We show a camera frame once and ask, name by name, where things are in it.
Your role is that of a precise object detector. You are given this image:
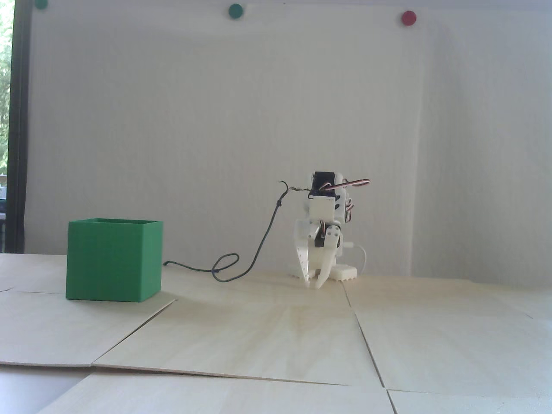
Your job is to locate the red white black servo wire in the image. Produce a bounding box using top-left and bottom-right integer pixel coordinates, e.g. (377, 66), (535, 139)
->
(323, 177), (372, 193)

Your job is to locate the thin black cable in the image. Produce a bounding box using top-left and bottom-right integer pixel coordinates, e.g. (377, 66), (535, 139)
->
(163, 181), (312, 284)

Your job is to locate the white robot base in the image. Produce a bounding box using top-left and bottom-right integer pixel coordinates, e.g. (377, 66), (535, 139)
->
(288, 241), (358, 283)

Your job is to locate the white cable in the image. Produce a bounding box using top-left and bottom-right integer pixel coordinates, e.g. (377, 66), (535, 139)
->
(344, 243), (368, 275)

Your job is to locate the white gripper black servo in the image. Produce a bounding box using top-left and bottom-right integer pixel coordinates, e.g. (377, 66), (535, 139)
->
(294, 218), (344, 289)

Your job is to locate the black window frame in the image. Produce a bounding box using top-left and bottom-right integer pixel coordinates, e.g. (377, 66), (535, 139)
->
(3, 0), (32, 254)

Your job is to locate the green open box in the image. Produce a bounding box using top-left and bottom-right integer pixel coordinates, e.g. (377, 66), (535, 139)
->
(65, 218), (164, 303)

